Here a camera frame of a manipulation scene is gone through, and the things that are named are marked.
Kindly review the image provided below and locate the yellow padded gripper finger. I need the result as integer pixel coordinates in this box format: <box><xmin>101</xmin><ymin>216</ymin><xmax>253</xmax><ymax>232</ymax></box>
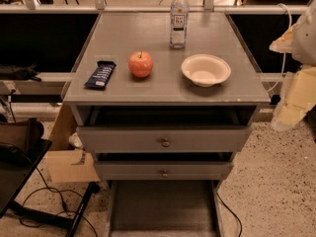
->
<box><xmin>271</xmin><ymin>66</ymin><xmax>316</xmax><ymax>131</ymax></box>
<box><xmin>269</xmin><ymin>24</ymin><xmax>297</xmax><ymax>53</ymax></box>

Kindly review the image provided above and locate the red apple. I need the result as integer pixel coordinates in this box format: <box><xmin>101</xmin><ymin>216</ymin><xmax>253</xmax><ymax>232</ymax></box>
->
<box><xmin>128</xmin><ymin>50</ymin><xmax>153</xmax><ymax>78</ymax></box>

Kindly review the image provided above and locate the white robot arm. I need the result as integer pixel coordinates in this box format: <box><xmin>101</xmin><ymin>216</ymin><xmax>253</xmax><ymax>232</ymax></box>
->
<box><xmin>270</xmin><ymin>2</ymin><xmax>316</xmax><ymax>131</ymax></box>

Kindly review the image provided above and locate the grey drawer cabinet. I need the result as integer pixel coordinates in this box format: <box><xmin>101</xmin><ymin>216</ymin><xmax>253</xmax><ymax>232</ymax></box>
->
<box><xmin>60</xmin><ymin>11</ymin><xmax>272</xmax><ymax>191</ymax></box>

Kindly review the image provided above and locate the grey bottom drawer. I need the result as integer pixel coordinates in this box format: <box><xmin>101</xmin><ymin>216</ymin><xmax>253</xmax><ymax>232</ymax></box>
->
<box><xmin>104</xmin><ymin>181</ymin><xmax>224</xmax><ymax>237</ymax></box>

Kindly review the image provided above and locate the grey drawer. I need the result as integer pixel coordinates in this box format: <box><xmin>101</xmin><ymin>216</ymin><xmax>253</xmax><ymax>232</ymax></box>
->
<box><xmin>104</xmin><ymin>181</ymin><xmax>224</xmax><ymax>237</ymax></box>
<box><xmin>94</xmin><ymin>152</ymin><xmax>232</xmax><ymax>180</ymax></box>
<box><xmin>77</xmin><ymin>106</ymin><xmax>254</xmax><ymax>153</ymax></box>

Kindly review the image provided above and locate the grey top drawer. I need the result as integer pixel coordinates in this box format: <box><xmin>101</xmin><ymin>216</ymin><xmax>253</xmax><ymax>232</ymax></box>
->
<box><xmin>77</xmin><ymin>106</ymin><xmax>254</xmax><ymax>153</ymax></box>

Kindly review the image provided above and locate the grey middle drawer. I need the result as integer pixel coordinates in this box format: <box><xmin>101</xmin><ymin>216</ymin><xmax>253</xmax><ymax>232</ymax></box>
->
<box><xmin>94</xmin><ymin>152</ymin><xmax>232</xmax><ymax>180</ymax></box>

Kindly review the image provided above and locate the white paper bowl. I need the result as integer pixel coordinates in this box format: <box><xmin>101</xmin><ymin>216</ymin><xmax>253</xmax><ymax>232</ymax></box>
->
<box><xmin>181</xmin><ymin>54</ymin><xmax>231</xmax><ymax>87</ymax></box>

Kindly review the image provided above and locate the clear plastic water bottle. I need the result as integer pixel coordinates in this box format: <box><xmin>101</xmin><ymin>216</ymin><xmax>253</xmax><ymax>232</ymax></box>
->
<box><xmin>170</xmin><ymin>0</ymin><xmax>190</xmax><ymax>48</ymax></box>

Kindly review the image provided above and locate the blue snack bar packet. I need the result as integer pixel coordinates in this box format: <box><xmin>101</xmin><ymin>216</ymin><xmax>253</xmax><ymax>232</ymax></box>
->
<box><xmin>85</xmin><ymin>60</ymin><xmax>117</xmax><ymax>90</ymax></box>

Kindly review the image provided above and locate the cardboard box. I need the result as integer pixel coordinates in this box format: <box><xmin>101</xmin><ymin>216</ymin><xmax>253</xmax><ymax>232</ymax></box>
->
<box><xmin>45</xmin><ymin>105</ymin><xmax>100</xmax><ymax>183</ymax></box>

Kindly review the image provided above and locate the brown bag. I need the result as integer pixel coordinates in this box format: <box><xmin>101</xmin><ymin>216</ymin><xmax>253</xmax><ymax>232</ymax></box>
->
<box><xmin>0</xmin><ymin>118</ymin><xmax>44</xmax><ymax>155</ymax></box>

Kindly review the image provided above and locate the black folding stand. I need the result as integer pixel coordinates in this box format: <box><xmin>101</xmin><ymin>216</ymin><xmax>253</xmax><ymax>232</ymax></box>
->
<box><xmin>0</xmin><ymin>139</ymin><xmax>100</xmax><ymax>237</ymax></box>

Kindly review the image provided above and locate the white hanging cable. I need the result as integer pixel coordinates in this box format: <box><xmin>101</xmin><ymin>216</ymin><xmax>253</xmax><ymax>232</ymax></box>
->
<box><xmin>266</xmin><ymin>2</ymin><xmax>294</xmax><ymax>94</ymax></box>

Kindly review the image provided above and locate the black cable right of cabinet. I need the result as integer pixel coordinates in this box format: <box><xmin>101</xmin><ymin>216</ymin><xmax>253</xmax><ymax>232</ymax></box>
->
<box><xmin>215</xmin><ymin>192</ymin><xmax>244</xmax><ymax>237</ymax></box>

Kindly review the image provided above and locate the black floor cable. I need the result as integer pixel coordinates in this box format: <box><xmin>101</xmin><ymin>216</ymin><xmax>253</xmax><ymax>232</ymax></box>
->
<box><xmin>18</xmin><ymin>165</ymin><xmax>100</xmax><ymax>237</ymax></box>

